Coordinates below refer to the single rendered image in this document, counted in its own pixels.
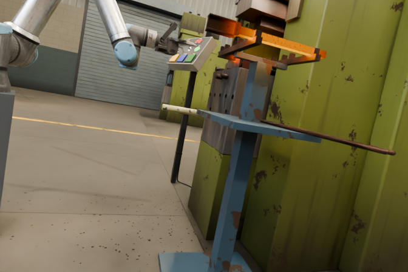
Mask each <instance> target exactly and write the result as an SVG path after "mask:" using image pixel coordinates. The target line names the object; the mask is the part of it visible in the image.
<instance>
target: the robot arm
mask: <svg viewBox="0 0 408 272"><path fill-rule="evenodd" d="M94 1H95V4H96V6H97V9H98V11H99V13H100V16H101V18H102V20H103V23H104V26H105V28H106V30H107V33H108V35H109V37H110V40H111V44H112V47H113V48H114V53H115V56H116V58H117V60H119V66H120V67H123V68H127V69H132V70H137V67H138V60H139V56H140V49H141V46H144V47H148V48H152V49H153V48H154V46H155V51H158V52H162V53H165V54H168V55H172V56H174V55H176V54H177V51H178V50H179V53H180V55H183V52H185V53H186V52H188V50H191V49H190V46H197V45H195V44H194V43H193V42H190V41H186V40H183V39H177V38H173V37H169V35H170V34H171V33H172V32H173V30H175V29H176V28H177V26H178V24H177V23H176V22H174V23H172V24H170V28H169V29H167V31H166V32H165V33H164V34H163V36H162V37H161V38H160V34H157V31H154V30H150V29H146V28H143V27H139V26H136V25H133V24H125V23H124V21H123V18H122V16H121V13H120V10H119V8H118V5H117V3H116V0H94ZM60 2H61V0H25V1H24V2H23V4H22V6H21V7H20V9H19V10H18V12H17V14H16V15H15V17H14V18H13V20H12V21H8V22H4V23H1V22H0V92H11V88H12V87H11V85H10V81H9V78H8V75H7V69H8V66H11V67H27V66H30V65H32V64H33V63H34V62H35V61H36V59H37V57H38V50H37V47H38V46H39V44H40V41H39V38H38V36H39V34H40V33H41V32H42V30H43V28H44V27H45V25H46V24H47V22H48V20H49V19H50V17H51V16H52V14H53V13H54V11H55V9H56V8H57V6H58V5H59V3H60ZM160 42H161V43H160Z"/></svg>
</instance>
